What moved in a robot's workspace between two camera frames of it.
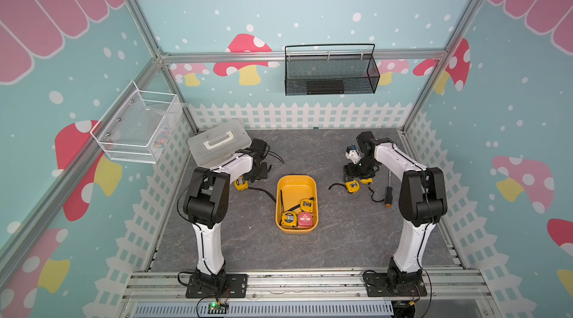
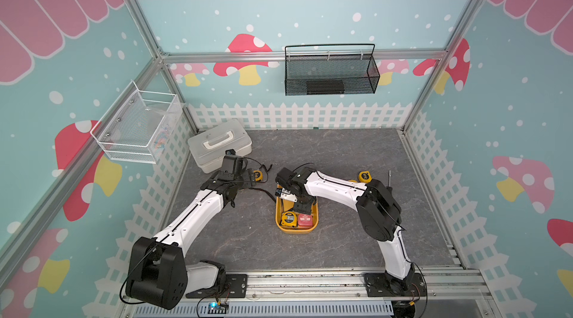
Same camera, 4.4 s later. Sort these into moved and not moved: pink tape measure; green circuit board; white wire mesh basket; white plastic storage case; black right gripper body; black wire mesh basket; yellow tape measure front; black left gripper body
Moved: black right gripper body; black left gripper body
Not moved: white wire mesh basket; green circuit board; pink tape measure; black wire mesh basket; yellow tape measure front; white plastic storage case
